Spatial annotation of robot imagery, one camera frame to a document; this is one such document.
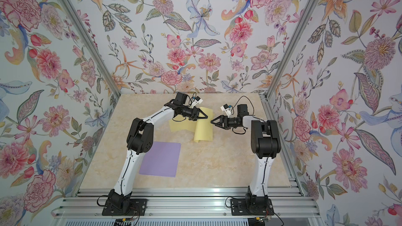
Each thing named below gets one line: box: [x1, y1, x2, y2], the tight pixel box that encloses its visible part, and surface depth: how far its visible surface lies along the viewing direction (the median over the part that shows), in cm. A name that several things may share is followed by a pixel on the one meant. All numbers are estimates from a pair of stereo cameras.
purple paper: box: [139, 141, 182, 178], surface depth 88 cm
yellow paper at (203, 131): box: [193, 106, 214, 143], surface depth 95 cm
